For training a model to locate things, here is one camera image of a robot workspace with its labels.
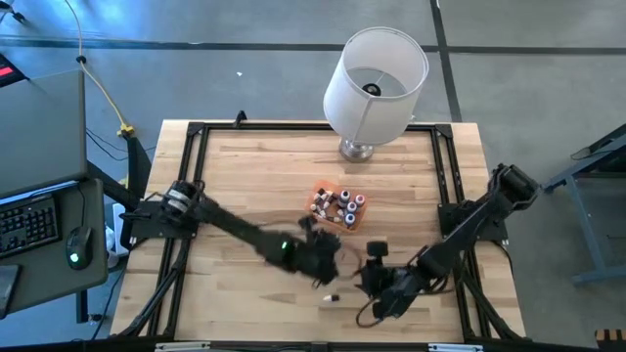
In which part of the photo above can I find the orange black striped block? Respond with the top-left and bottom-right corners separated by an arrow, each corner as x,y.
594,329 -> 626,349

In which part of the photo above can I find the white label strip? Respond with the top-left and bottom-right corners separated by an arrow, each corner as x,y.
427,342 -> 485,352
154,341 -> 212,352

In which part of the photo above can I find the black phone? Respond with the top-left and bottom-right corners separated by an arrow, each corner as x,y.
0,263 -> 22,320

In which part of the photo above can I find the black backlit keyboard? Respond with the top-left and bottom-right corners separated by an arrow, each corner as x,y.
0,193 -> 61,259

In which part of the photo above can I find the orange plastic bin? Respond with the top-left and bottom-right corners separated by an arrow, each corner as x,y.
305,179 -> 368,235

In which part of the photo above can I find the white shade silver base lamp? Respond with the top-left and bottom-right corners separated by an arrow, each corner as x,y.
322,26 -> 430,164

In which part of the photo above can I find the black computer mouse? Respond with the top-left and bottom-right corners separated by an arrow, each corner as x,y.
65,224 -> 95,272

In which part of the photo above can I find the yellow extension cable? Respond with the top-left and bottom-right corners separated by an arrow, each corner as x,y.
63,0 -> 136,139

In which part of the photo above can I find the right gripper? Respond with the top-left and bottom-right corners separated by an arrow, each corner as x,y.
362,266 -> 422,320

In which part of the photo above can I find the blue-grey steel stand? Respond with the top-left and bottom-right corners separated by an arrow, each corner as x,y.
542,121 -> 626,287

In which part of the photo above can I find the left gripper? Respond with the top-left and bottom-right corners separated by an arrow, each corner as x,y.
292,229 -> 343,289

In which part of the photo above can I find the grey desk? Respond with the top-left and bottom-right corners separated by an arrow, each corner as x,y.
0,176 -> 110,317

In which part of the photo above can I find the black desk strut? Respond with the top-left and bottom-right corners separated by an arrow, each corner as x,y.
86,135 -> 154,211

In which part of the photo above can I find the black aluminium table frame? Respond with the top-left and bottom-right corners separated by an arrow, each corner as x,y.
112,119 -> 528,343

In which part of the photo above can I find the black stand foot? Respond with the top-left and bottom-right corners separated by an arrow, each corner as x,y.
0,2 -> 26,24

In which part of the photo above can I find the grey computer monitor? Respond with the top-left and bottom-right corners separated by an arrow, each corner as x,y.
0,67 -> 89,200

